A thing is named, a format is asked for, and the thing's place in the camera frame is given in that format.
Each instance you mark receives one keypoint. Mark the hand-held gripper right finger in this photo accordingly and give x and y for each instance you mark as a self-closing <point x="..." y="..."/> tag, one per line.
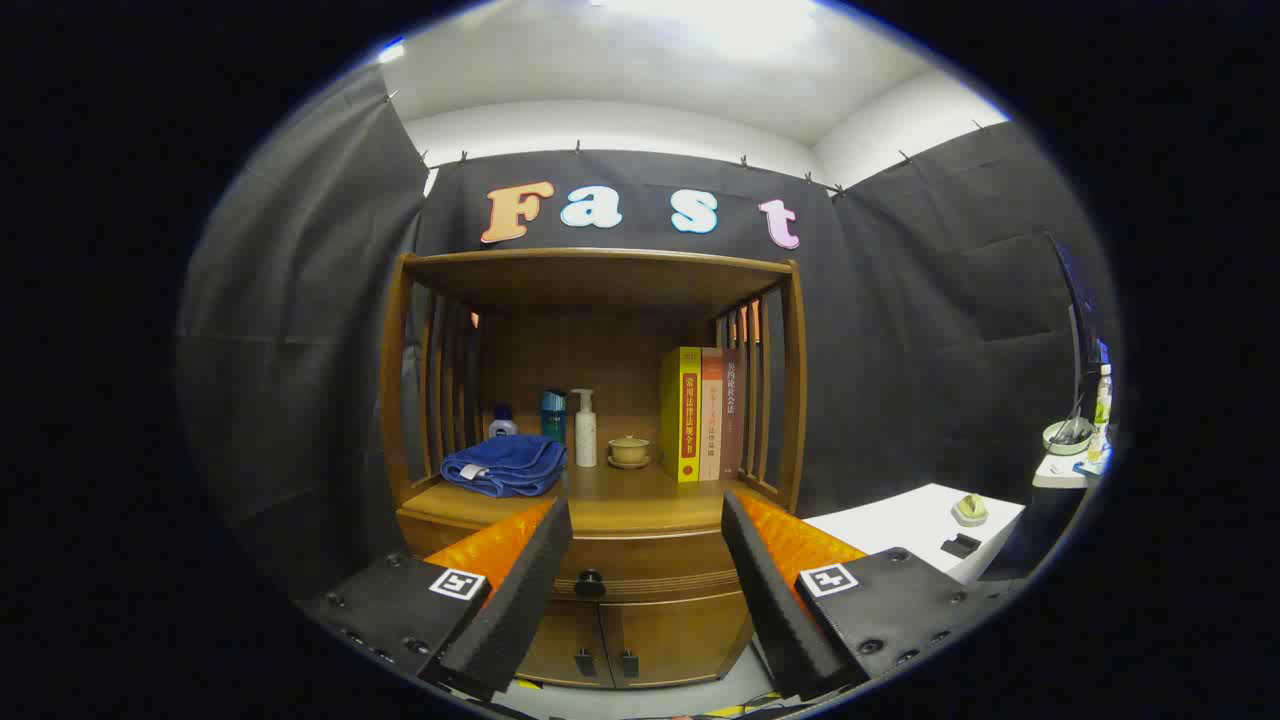
<point x="775" y="600"/>

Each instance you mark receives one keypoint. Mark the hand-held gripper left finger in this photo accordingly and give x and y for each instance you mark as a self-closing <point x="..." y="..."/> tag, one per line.
<point x="510" y="610"/>

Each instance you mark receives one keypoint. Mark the wooden drawer with black knob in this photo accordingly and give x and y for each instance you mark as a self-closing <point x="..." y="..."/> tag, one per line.
<point x="650" y="560"/>

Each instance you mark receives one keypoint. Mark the white side cabinet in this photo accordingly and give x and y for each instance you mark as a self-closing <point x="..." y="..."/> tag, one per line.
<point x="890" y="520"/>

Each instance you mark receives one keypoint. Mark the wooden countertop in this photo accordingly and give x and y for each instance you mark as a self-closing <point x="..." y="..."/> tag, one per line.
<point x="620" y="495"/>

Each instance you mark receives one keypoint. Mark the wooden cabinet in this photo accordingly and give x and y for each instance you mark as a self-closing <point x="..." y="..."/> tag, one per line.
<point x="600" y="290"/>

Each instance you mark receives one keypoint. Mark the blue folded towel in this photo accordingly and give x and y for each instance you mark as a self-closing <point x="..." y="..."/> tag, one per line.
<point x="505" y="465"/>

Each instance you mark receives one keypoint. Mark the small white blue-capped bottle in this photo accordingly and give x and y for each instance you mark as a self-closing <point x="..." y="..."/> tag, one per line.
<point x="502" y="424"/>

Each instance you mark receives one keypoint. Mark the white pump bottle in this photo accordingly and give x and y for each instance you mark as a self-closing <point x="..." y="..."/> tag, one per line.
<point x="585" y="435"/>

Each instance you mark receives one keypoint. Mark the small black block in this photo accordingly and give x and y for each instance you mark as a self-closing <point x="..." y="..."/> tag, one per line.
<point x="961" y="546"/>

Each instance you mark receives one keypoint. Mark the brown book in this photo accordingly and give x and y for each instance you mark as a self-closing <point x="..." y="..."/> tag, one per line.
<point x="732" y="410"/>

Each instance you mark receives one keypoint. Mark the orange and cream book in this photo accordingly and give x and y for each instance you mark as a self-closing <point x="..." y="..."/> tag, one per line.
<point x="711" y="415"/>

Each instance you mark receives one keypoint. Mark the tan lidded tea cup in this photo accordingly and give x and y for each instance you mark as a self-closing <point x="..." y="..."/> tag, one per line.
<point x="629" y="451"/>

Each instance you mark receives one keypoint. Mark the teal bottle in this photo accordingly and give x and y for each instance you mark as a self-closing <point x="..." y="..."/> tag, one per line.
<point x="553" y="415"/>

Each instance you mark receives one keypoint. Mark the yellow book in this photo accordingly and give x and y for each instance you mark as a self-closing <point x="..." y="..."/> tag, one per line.
<point x="676" y="415"/>

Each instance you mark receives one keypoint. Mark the pale green tape dispenser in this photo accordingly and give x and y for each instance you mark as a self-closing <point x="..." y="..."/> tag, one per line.
<point x="969" y="510"/>

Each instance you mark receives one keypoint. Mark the white desk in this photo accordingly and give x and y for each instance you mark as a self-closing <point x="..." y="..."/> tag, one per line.
<point x="1060" y="472"/>

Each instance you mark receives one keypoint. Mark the pale green bowl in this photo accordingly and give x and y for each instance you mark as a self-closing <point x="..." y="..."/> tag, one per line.
<point x="1066" y="438"/>

